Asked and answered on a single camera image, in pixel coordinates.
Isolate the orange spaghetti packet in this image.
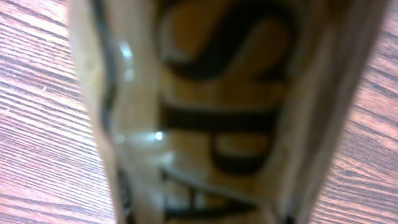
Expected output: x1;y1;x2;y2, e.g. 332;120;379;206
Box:
68;0;390;224

